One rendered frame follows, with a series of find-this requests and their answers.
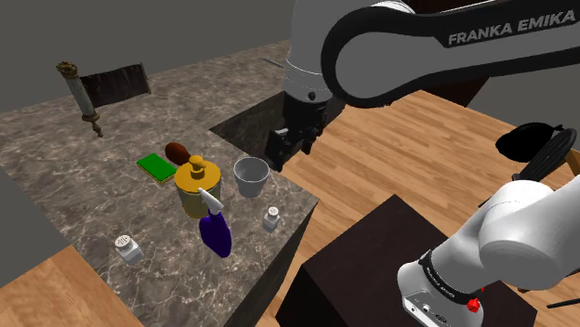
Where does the gold canister with lid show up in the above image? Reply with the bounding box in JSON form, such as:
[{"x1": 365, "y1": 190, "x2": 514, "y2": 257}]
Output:
[{"x1": 173, "y1": 154, "x2": 223, "y2": 220}]

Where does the brown oval potato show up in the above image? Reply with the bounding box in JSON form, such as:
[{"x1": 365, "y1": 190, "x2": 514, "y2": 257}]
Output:
[{"x1": 164, "y1": 141, "x2": 192, "y2": 167}]

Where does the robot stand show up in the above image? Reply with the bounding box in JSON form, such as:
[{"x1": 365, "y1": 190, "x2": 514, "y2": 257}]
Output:
[{"x1": 275, "y1": 193, "x2": 538, "y2": 327}]

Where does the ornate brass glass column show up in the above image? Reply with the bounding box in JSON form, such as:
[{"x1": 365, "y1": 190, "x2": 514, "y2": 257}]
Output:
[{"x1": 55, "y1": 60, "x2": 105, "y2": 138}]

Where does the grey cup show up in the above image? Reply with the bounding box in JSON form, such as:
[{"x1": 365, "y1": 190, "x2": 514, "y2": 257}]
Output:
[{"x1": 232, "y1": 156, "x2": 271, "y2": 200}]

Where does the glass salt shaker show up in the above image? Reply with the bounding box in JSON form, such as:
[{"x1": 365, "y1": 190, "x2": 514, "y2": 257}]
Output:
[
  {"x1": 262, "y1": 206, "x2": 282, "y2": 234},
  {"x1": 113, "y1": 234, "x2": 145, "y2": 267}
]

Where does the green sponge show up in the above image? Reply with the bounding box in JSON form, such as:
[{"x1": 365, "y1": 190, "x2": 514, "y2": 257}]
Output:
[{"x1": 136, "y1": 152, "x2": 178, "y2": 185}]

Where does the dark brown upright panel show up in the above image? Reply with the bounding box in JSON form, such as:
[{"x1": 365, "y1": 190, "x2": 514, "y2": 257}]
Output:
[{"x1": 80, "y1": 62, "x2": 152, "y2": 110}]

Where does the blue spray bottle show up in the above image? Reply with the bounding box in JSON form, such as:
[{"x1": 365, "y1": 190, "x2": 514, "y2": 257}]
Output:
[{"x1": 197, "y1": 188, "x2": 233, "y2": 259}]

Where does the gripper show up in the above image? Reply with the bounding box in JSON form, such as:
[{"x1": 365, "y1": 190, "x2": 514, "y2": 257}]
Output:
[{"x1": 264, "y1": 91, "x2": 328, "y2": 174}]

